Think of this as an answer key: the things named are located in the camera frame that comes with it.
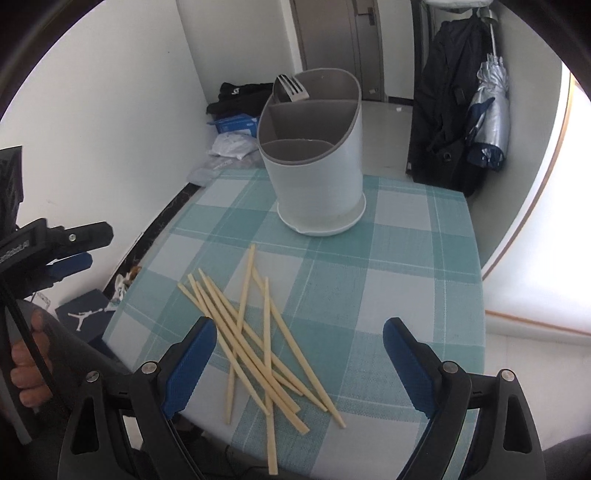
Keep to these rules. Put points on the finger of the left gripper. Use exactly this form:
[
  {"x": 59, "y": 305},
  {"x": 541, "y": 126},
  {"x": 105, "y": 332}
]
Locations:
[
  {"x": 66, "y": 267},
  {"x": 79, "y": 239}
]

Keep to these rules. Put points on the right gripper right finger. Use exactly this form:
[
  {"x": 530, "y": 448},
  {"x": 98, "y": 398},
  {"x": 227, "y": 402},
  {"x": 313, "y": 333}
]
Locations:
[{"x": 505, "y": 442}]

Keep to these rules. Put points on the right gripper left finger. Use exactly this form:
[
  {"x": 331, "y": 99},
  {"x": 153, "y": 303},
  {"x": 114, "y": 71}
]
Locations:
[{"x": 121, "y": 426}]

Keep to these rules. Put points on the silver fork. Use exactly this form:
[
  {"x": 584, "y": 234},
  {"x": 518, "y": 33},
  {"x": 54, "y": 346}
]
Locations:
[{"x": 289, "y": 89}]

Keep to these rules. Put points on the person's left hand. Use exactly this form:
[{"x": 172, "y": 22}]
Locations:
[{"x": 26, "y": 376}]

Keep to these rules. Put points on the dark blue shoe box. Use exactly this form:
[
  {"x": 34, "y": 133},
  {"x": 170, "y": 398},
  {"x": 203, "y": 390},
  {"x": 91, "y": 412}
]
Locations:
[{"x": 86, "y": 316}]

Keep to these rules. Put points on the white crumpled wrapper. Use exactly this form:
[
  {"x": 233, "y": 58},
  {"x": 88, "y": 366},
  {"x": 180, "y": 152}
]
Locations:
[{"x": 121, "y": 285}]

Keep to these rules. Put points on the brown shoe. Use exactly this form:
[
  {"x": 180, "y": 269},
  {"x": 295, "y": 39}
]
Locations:
[{"x": 134, "y": 271}]

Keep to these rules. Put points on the grey plastic parcel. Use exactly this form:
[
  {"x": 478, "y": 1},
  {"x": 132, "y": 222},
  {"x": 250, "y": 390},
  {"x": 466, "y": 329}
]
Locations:
[{"x": 202, "y": 175}]

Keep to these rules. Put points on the teal checked tablecloth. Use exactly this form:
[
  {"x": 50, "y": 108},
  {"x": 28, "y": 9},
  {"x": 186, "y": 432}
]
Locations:
[{"x": 413, "y": 256}]

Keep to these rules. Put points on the white plastic parcel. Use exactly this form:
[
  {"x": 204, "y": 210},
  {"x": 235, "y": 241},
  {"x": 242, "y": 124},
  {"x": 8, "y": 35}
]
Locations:
[{"x": 233, "y": 145}]

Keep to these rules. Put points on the blue cardboard box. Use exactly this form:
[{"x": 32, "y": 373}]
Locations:
[{"x": 240, "y": 123}]

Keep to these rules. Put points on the black clothes pile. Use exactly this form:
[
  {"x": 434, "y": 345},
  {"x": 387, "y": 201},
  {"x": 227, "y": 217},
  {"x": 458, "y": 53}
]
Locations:
[{"x": 248, "y": 99}]

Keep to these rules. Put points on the white utensil holder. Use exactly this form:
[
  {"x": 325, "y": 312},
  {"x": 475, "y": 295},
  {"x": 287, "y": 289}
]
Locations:
[{"x": 312, "y": 150}]

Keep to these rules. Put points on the silver folded umbrella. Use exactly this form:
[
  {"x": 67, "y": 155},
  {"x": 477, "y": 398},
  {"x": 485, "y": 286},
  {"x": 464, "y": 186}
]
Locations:
[{"x": 489, "y": 115}]

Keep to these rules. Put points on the grey door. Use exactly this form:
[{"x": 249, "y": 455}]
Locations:
[{"x": 344, "y": 34}]

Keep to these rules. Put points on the black backpack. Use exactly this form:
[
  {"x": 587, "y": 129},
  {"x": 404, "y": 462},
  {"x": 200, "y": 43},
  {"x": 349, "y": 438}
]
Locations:
[{"x": 438, "y": 147}]

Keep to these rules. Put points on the white hanging bag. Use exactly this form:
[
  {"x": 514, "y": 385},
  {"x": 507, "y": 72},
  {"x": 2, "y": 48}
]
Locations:
[{"x": 459, "y": 4}]

